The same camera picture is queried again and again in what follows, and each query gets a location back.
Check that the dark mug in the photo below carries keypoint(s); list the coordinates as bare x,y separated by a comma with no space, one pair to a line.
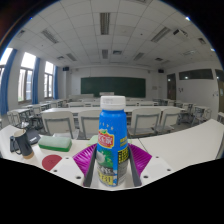
24,141

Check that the blue curtain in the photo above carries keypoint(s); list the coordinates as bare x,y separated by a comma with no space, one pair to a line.
55,81
35,80
7,80

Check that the green and white sponge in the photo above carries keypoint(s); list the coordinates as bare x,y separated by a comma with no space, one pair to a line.
55,142

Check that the group of classroom chairs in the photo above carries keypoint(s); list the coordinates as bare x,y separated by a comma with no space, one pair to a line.
60,124

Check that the bright window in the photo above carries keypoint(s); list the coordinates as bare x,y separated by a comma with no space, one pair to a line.
6,56
26,75
48,80

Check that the dark high wall window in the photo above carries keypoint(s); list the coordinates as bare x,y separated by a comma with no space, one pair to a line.
196,74

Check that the dark door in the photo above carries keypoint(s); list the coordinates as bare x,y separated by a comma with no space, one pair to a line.
171,86

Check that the blue drink bottle white cap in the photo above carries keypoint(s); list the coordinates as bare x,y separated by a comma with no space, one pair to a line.
112,133

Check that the green chalkboard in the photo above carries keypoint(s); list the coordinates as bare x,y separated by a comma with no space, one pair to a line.
113,86

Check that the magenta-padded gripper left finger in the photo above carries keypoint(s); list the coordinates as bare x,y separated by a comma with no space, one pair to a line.
71,168

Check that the flat round red coaster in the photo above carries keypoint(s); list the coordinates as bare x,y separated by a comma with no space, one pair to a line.
50,162

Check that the white lectern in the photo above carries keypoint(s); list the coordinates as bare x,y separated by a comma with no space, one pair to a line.
106,94

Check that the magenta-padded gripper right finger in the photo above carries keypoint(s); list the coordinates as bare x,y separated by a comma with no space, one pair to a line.
155,168

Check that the group of ceiling lights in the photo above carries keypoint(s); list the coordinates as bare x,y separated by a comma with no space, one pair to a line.
105,23

